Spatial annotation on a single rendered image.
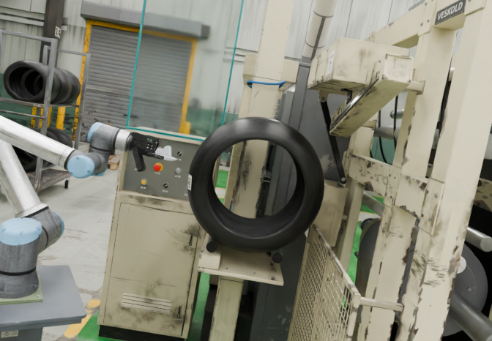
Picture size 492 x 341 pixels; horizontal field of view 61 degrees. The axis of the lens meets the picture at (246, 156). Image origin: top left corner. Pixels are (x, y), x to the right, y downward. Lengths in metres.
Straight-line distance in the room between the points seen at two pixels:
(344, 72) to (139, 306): 1.86
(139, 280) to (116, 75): 9.21
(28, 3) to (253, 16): 5.69
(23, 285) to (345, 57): 1.50
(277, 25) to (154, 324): 1.84
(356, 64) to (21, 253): 1.44
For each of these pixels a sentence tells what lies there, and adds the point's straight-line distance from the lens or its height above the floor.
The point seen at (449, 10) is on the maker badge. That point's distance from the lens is 1.55.
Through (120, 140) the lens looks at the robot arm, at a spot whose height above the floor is 1.27.
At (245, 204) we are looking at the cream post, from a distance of 2.13.
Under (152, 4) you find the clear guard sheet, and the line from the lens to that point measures 2.56.
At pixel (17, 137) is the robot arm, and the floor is 1.23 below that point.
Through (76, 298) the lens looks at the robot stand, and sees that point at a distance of 1.98.
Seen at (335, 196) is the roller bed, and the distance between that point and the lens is 2.09.
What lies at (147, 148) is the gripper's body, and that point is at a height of 1.26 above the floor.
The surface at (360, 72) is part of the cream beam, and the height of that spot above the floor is 1.68.
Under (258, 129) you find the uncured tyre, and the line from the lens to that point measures 1.69.
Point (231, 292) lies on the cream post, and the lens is 2.27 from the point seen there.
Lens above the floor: 1.48
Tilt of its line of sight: 6 degrees down
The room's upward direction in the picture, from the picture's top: 10 degrees clockwise
